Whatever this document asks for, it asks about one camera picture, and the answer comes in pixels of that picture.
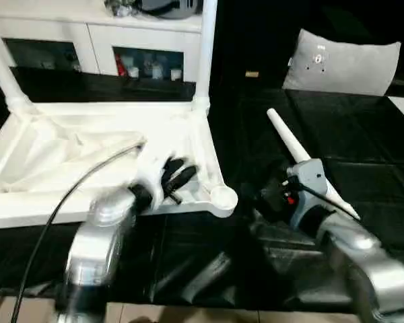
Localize white cabinet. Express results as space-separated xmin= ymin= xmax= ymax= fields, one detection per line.
xmin=0 ymin=0 xmax=204 ymax=83

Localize white plastic table top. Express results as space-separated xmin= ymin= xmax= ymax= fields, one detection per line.
xmin=0 ymin=98 xmax=240 ymax=231

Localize grey bag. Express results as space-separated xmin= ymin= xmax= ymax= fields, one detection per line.
xmin=138 ymin=0 xmax=203 ymax=18

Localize white plastic table leg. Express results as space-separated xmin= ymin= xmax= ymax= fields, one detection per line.
xmin=191 ymin=0 xmax=220 ymax=116
xmin=266 ymin=107 xmax=362 ymax=221
xmin=0 ymin=26 xmax=36 ymax=116

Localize tangled small items pile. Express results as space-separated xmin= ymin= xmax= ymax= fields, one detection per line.
xmin=105 ymin=0 xmax=139 ymax=18

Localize black work mat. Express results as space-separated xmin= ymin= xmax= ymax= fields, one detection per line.
xmin=0 ymin=64 xmax=404 ymax=314

